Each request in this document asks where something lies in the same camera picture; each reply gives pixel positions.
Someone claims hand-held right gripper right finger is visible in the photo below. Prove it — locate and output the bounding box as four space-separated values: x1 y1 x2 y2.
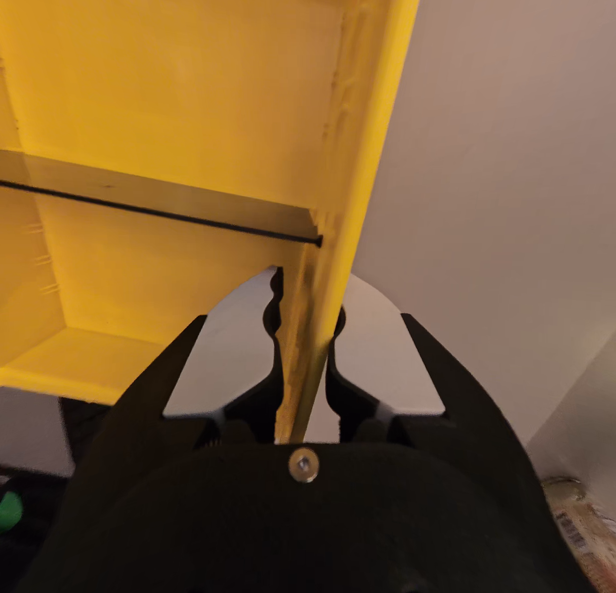
326 274 446 418

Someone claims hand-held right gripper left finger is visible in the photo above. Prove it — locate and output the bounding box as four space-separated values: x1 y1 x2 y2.
163 266 285 419

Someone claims yellow plastic bin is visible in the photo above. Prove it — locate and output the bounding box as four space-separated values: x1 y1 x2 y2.
0 0 426 445

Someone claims pale printed packet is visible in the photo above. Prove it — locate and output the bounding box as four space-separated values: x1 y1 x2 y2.
540 476 616 572

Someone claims colourful printed clothing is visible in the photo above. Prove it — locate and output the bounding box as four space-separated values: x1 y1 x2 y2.
0 489 25 532

